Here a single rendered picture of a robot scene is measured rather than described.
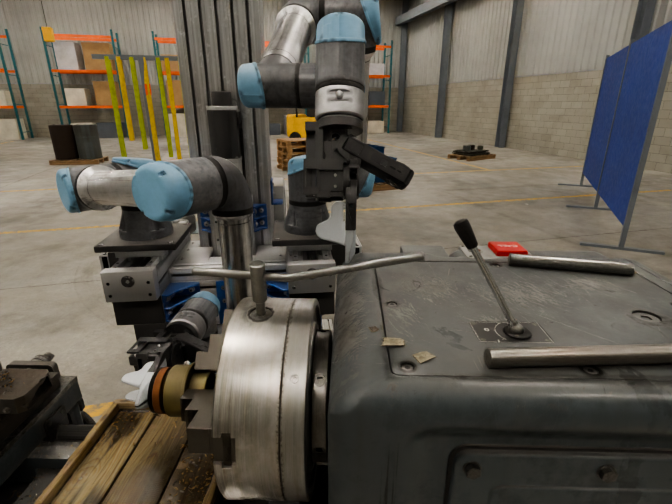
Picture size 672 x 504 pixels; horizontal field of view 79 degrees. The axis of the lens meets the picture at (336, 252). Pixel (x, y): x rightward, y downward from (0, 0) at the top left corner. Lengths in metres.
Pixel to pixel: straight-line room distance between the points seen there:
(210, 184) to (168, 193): 0.09
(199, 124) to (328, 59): 0.82
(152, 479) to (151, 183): 0.55
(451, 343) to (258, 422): 0.27
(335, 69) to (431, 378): 0.43
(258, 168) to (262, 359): 0.93
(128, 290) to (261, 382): 0.73
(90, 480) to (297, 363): 0.52
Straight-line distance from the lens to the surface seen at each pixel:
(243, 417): 0.59
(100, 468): 0.98
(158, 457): 0.96
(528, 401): 0.50
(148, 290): 1.22
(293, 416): 0.57
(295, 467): 0.61
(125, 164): 1.28
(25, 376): 1.06
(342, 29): 0.66
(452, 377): 0.48
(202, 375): 0.74
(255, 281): 0.60
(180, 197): 0.84
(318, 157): 0.62
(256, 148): 1.41
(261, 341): 0.60
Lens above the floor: 1.54
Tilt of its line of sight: 20 degrees down
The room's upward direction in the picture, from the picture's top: straight up
